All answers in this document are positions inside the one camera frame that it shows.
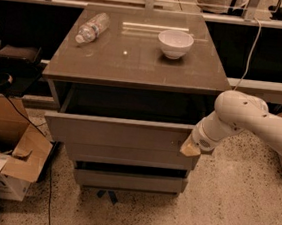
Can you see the grey middle drawer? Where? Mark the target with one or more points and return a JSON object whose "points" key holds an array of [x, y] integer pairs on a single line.
{"points": [[127, 156]]}

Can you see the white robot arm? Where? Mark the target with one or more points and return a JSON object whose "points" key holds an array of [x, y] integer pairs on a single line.
{"points": [[234, 112]]}

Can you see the grey drawer cabinet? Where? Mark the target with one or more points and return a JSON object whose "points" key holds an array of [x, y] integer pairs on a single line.
{"points": [[124, 74]]}

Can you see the clear plastic water bottle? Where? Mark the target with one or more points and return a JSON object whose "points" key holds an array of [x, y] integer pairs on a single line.
{"points": [[93, 28]]}

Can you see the dark chair left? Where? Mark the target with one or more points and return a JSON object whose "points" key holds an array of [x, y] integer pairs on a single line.
{"points": [[19, 69]]}

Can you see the grey drawer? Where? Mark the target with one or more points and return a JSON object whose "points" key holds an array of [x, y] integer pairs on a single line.
{"points": [[117, 132], [125, 181], [127, 156]]}

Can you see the grey top drawer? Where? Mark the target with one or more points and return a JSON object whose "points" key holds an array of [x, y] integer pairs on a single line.
{"points": [[117, 132]]}

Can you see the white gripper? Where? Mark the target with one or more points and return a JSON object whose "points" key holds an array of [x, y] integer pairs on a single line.
{"points": [[201, 139]]}

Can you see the grey bottom drawer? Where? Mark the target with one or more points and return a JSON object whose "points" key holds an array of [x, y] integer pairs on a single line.
{"points": [[125, 181]]}

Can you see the open cardboard box left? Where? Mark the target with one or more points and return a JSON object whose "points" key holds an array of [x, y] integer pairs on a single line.
{"points": [[23, 150]]}

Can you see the white ceramic bowl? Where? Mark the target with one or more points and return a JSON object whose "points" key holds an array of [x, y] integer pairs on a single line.
{"points": [[174, 43]]}

